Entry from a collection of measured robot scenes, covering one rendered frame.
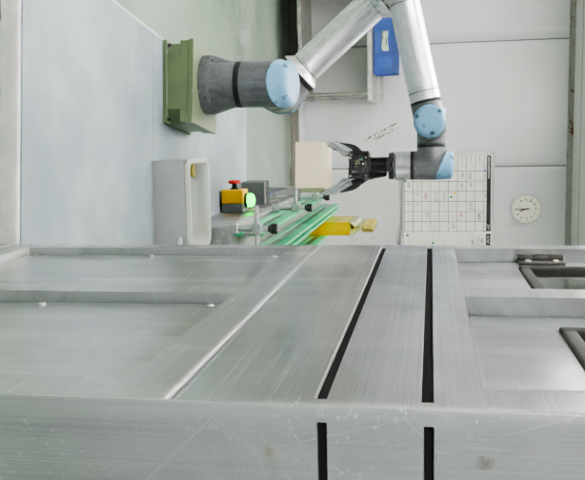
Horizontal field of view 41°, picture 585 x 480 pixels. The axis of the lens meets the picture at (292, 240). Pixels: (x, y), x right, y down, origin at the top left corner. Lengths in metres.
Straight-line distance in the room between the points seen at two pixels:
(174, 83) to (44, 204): 0.69
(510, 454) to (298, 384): 0.14
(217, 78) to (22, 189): 0.80
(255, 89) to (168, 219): 0.39
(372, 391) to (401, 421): 0.04
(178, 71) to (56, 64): 0.57
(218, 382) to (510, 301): 0.36
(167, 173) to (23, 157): 0.60
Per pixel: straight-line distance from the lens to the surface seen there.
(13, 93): 1.36
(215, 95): 2.02
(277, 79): 1.98
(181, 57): 2.00
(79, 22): 1.58
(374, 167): 2.08
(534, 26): 8.08
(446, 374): 0.54
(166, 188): 1.89
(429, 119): 1.93
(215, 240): 2.06
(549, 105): 8.04
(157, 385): 0.53
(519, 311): 0.80
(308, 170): 2.07
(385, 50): 7.38
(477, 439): 0.47
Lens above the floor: 1.40
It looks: 10 degrees down
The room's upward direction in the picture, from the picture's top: 90 degrees clockwise
